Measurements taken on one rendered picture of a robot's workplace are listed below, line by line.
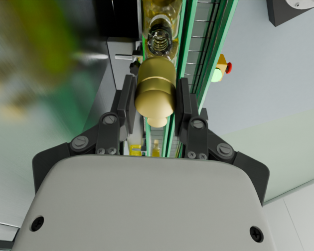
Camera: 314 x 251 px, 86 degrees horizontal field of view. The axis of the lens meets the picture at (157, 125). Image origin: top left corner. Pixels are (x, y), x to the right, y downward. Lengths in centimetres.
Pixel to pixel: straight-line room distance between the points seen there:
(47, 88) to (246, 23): 79
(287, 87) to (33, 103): 114
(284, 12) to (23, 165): 84
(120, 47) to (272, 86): 86
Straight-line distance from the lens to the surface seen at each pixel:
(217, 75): 62
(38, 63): 21
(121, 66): 56
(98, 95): 45
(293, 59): 106
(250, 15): 86
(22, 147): 19
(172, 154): 96
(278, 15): 84
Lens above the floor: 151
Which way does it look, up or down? 38 degrees down
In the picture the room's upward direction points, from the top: 177 degrees counter-clockwise
